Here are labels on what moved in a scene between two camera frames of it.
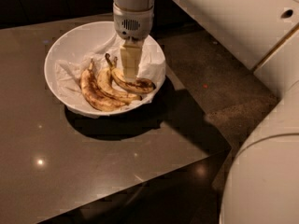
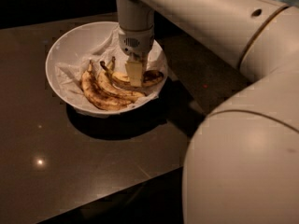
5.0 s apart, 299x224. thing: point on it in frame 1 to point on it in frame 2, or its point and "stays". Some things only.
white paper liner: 68,72 stays
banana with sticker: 136,85 to 149,77
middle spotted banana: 108,87 stays
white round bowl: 78,40 stays
